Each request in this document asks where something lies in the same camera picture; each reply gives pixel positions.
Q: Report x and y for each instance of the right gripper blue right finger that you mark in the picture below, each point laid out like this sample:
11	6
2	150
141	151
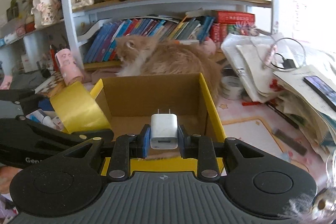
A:
188	144

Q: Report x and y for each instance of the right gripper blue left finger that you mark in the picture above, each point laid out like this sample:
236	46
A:
139	144

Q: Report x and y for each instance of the small white charger cube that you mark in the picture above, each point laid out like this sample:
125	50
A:
164	131

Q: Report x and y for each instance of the white spray bottle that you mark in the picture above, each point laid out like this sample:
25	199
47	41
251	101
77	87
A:
41	117

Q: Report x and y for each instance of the yellow tape roll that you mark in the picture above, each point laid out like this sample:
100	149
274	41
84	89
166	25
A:
78	109

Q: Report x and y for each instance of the small white staples box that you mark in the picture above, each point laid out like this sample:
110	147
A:
58	123

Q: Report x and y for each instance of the yellow cardboard box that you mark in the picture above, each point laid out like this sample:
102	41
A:
129	103

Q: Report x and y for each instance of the pink checkered tablecloth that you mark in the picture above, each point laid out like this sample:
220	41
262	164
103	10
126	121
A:
261	127

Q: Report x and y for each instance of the wooden chess board box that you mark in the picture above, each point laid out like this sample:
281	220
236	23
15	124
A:
51	86

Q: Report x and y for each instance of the pink folded cloth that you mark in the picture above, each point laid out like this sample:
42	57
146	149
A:
104	73

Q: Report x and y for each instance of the pink cylindrical appliance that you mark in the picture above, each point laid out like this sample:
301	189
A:
68	68

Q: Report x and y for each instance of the orange white fluffy cat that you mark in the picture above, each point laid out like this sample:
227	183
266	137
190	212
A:
142	55

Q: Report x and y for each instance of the stack of papers and books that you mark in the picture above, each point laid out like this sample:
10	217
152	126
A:
275	68

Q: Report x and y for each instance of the red book box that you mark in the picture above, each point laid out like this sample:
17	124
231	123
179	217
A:
233	17

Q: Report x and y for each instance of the white bookshelf unit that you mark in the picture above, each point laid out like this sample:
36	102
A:
78	21

